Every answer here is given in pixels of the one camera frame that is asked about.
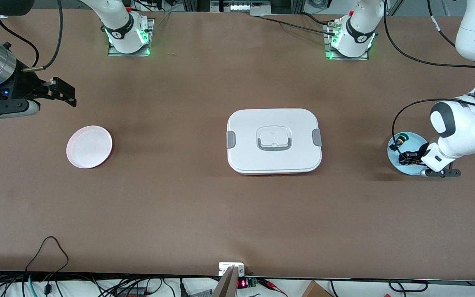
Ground light blue round plate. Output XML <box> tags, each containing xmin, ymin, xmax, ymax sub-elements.
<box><xmin>387</xmin><ymin>132</ymin><xmax>433</xmax><ymax>176</ymax></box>

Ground pink round plate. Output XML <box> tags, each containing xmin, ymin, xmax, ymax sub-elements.
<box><xmin>66</xmin><ymin>125</ymin><xmax>113</xmax><ymax>169</ymax></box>

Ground brown cardboard box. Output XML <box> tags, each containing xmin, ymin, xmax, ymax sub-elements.
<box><xmin>301</xmin><ymin>280</ymin><xmax>333</xmax><ymax>297</ymax></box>

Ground white lunch box grey clips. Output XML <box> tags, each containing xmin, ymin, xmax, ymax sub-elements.
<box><xmin>226</xmin><ymin>108</ymin><xmax>323</xmax><ymax>175</ymax></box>

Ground red clip leads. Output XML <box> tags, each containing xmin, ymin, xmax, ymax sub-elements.
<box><xmin>258</xmin><ymin>278</ymin><xmax>288</xmax><ymax>296</ymax></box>

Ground grey device with white strip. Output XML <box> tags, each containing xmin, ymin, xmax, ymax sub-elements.
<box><xmin>210</xmin><ymin>0</ymin><xmax>272</xmax><ymax>16</ymax></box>

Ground grey metal bar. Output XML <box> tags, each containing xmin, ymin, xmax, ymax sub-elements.
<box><xmin>213</xmin><ymin>266</ymin><xmax>239</xmax><ymax>297</ymax></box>

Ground green black switch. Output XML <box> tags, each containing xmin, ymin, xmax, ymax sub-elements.
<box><xmin>389</xmin><ymin>133</ymin><xmax>410</xmax><ymax>152</ymax></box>

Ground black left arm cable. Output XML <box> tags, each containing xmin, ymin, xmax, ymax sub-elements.
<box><xmin>384</xmin><ymin>0</ymin><xmax>475</xmax><ymax>155</ymax></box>

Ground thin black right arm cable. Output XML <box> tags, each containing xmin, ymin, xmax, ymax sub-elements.
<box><xmin>0</xmin><ymin>16</ymin><xmax>40</xmax><ymax>68</ymax></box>

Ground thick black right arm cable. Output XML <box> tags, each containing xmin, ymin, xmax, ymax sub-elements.
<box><xmin>22</xmin><ymin>0</ymin><xmax>63</xmax><ymax>73</ymax></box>

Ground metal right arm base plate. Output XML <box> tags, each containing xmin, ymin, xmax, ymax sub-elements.
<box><xmin>108</xmin><ymin>19</ymin><xmax>155</xmax><ymax>57</ymax></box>

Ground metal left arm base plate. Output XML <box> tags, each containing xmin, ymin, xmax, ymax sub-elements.
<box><xmin>323</xmin><ymin>23</ymin><xmax>369</xmax><ymax>61</ymax></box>

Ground black looped cable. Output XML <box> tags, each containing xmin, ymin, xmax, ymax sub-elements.
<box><xmin>25</xmin><ymin>236</ymin><xmax>70</xmax><ymax>281</ymax></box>

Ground black cable on table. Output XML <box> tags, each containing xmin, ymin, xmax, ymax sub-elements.
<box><xmin>254</xmin><ymin>14</ymin><xmax>339</xmax><ymax>37</ymax></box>

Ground small white mount block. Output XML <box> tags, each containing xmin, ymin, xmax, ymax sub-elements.
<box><xmin>219</xmin><ymin>262</ymin><xmax>245</xmax><ymax>277</ymax></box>

